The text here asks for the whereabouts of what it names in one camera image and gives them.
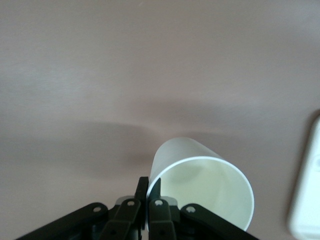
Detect cream tray with bear print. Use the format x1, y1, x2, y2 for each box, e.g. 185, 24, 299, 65
286, 109, 320, 240

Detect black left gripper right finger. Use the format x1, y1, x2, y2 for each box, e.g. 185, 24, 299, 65
147, 178, 253, 240

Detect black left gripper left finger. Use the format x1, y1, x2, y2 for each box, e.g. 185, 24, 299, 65
13, 176, 150, 240

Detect white paper cup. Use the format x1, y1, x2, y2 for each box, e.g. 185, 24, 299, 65
146, 136, 256, 231

